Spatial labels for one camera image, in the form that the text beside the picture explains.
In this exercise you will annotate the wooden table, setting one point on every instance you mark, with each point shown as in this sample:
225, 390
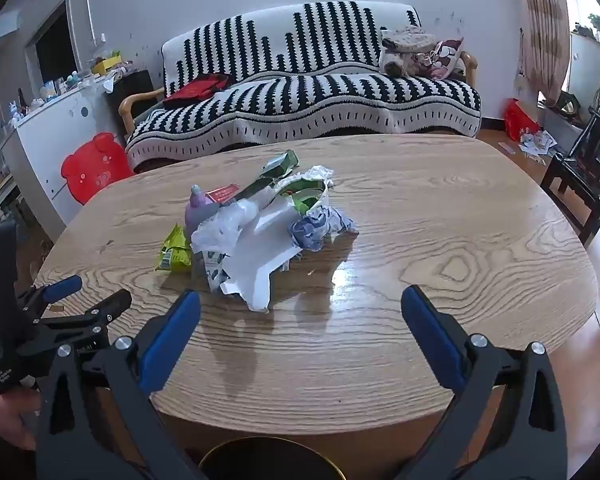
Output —
430, 210

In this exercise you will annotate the person's left hand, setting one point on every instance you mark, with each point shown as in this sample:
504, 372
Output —
10, 420

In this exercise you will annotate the purple plastic bottle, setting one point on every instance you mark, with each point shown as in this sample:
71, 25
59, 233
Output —
200, 212

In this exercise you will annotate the scattered papers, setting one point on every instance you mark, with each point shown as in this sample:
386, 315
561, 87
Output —
537, 142

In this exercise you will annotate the clutter of bottles and toys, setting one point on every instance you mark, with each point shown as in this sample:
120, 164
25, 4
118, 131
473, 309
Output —
65, 85

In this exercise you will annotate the dark wooden armchair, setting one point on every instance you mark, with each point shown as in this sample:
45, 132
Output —
580, 180

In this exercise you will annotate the yellow-green snack packet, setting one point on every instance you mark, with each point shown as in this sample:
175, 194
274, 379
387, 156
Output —
175, 252

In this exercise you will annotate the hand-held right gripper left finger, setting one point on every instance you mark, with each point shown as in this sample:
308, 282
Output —
172, 340

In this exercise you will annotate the long dark green carton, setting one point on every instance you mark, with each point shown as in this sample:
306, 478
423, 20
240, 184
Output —
280, 164

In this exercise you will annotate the red bag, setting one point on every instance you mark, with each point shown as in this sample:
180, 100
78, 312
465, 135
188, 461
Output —
520, 120

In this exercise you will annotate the red bear-shaped stool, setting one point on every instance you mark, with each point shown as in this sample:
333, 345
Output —
97, 165

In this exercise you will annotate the white paper sheet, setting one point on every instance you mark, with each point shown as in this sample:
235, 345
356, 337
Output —
260, 260

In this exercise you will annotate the black white striped sofa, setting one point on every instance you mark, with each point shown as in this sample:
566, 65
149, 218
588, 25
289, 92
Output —
330, 95

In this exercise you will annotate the black side cabinet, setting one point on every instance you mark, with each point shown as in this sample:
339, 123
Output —
130, 87

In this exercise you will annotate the brown patterned folded blanket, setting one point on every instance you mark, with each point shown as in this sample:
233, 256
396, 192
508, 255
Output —
405, 45

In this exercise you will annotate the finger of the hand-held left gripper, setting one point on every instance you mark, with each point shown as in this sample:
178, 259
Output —
100, 312
60, 287

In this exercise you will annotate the pink printed pillow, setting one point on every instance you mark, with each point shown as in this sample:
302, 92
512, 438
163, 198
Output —
447, 57

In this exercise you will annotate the blue white paper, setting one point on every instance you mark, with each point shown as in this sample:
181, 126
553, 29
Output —
310, 230

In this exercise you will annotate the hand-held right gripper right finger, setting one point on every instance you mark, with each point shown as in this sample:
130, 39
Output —
430, 335

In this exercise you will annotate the green white paper cup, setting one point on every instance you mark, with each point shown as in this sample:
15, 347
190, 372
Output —
305, 195

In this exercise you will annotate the red packet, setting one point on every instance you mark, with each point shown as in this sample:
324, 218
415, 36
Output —
222, 194

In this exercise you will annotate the black bin with gold rim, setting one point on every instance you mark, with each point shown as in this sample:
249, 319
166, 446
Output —
270, 460

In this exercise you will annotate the white cabinet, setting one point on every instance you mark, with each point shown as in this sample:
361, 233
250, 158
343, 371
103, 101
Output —
45, 145

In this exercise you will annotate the white tissue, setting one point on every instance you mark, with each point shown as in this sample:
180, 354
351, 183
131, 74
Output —
317, 172

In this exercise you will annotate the printed green white carton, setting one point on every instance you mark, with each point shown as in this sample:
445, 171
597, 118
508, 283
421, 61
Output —
212, 270

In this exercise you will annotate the brown patterned curtain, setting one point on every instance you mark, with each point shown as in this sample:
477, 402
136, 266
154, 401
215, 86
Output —
545, 35

